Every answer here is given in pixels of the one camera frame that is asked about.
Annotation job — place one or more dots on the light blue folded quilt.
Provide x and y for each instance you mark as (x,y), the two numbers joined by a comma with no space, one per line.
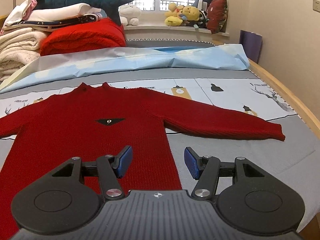
(110,60)

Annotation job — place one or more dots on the dark red knit sweater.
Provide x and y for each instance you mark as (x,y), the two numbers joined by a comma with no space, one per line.
(90,122)

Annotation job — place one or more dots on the purple paper bag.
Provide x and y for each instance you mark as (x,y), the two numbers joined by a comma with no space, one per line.
(252,44)

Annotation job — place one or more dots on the grey printed bed sheet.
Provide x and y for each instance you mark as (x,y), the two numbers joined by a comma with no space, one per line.
(294,160)

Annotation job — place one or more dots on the white bear plush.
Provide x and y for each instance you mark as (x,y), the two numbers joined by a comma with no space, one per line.
(129,15)

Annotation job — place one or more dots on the white folded pillow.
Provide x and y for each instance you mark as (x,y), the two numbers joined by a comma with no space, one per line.
(24,12)

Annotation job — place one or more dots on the bright red folded blanket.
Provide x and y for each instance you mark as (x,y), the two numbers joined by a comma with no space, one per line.
(84,37)

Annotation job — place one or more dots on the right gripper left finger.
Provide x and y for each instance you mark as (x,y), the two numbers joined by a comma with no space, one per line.
(71,195)

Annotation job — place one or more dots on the cream folded blanket stack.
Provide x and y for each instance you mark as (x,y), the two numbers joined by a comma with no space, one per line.
(19,48)

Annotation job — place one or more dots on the wooden bed frame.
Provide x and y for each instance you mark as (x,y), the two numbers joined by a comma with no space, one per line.
(302,110)

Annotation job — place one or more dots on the yellow plush toys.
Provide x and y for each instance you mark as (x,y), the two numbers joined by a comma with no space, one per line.
(189,16)

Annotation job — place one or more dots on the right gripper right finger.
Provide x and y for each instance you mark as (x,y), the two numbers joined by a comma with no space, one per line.
(246,197)

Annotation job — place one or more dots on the wall socket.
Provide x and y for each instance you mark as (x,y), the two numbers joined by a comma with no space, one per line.
(316,5)

